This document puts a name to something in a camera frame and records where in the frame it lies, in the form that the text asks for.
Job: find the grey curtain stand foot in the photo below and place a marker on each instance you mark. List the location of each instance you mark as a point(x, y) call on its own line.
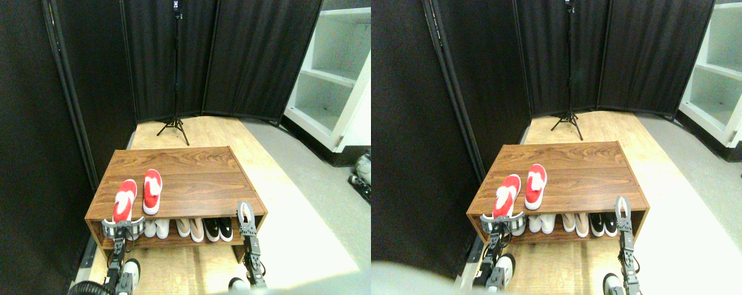
point(91, 252)
point(474, 252)

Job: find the white shelf unit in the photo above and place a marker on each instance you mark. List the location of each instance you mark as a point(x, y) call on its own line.
point(715, 98)
point(322, 104)

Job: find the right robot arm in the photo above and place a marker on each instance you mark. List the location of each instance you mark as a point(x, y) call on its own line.
point(629, 270)
point(254, 267)

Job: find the white shoe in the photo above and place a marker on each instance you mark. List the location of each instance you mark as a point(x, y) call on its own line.
point(548, 224)
point(151, 228)
point(534, 224)
point(163, 228)

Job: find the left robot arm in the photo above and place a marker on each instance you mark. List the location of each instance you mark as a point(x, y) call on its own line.
point(128, 273)
point(503, 270)

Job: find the black tripod stand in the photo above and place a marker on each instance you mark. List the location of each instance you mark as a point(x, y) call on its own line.
point(177, 61)
point(570, 61)

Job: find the red shoe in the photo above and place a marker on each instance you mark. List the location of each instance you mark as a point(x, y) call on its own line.
point(153, 190)
point(507, 195)
point(125, 200)
point(535, 186)

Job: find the beige shoe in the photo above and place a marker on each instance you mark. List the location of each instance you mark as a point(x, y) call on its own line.
point(582, 225)
point(182, 227)
point(197, 230)
point(568, 222)

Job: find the black curtain stand pole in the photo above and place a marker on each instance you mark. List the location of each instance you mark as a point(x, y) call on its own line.
point(70, 92)
point(454, 92)

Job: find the white and black machine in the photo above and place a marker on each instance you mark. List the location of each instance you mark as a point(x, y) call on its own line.
point(363, 169)

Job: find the brown shoe rack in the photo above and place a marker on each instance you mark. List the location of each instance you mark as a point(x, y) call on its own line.
point(574, 175)
point(193, 178)

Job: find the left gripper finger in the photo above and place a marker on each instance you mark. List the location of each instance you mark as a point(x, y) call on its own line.
point(517, 226)
point(137, 230)
point(490, 226)
point(112, 230)

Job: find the black shoe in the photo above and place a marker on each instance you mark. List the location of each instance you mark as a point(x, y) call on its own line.
point(225, 230)
point(609, 227)
point(211, 230)
point(597, 225)

